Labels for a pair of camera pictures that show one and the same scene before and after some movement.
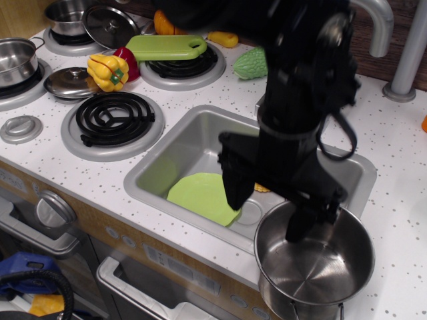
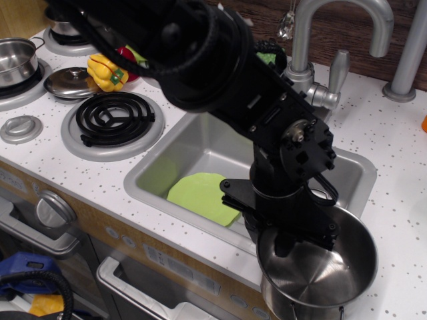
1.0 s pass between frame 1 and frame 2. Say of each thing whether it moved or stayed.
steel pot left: stayed
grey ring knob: stayed
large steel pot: stayed
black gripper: moved
